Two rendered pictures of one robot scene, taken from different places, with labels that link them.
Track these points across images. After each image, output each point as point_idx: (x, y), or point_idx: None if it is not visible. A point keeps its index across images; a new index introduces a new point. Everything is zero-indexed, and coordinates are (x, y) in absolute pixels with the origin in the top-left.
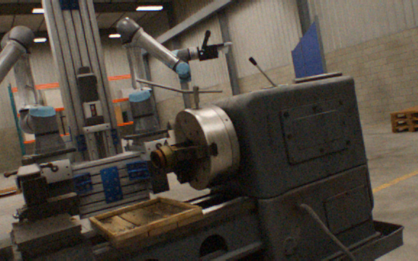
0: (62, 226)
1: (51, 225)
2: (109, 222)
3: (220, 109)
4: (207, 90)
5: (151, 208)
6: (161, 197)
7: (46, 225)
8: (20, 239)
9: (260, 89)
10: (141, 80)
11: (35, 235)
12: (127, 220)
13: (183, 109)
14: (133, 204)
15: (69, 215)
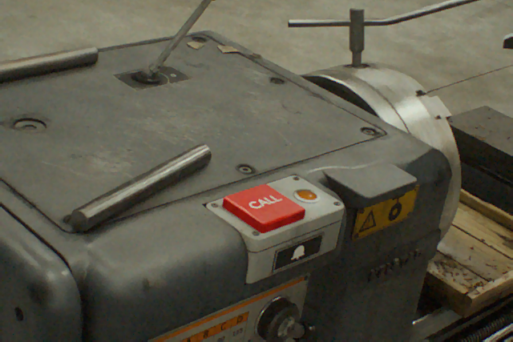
0: (470, 123)
1: (502, 134)
2: (504, 238)
3: (298, 74)
4: (326, 18)
5: (459, 271)
6: (462, 288)
7: (510, 135)
8: (496, 112)
9: (193, 42)
10: None
11: (482, 113)
12: (470, 235)
13: (392, 66)
14: (510, 271)
15: (512, 154)
